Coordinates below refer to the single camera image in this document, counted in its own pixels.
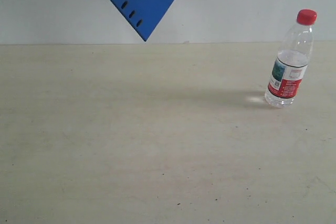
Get clear plastic water bottle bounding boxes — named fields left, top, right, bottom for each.
left=265, top=9, right=317, bottom=108

